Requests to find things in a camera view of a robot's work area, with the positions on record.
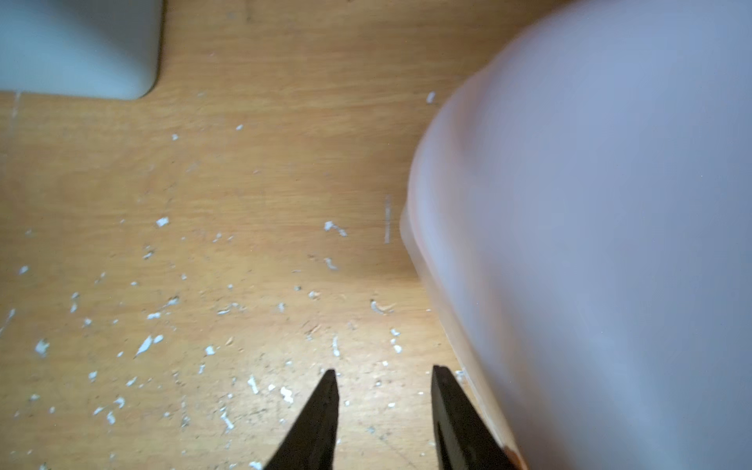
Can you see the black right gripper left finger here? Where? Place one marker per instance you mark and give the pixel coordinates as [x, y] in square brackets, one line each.
[311, 442]

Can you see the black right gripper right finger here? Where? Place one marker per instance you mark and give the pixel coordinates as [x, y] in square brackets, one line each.
[463, 441]

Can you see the white orange-trimmed medicine chest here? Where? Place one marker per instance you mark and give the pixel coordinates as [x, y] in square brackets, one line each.
[94, 49]

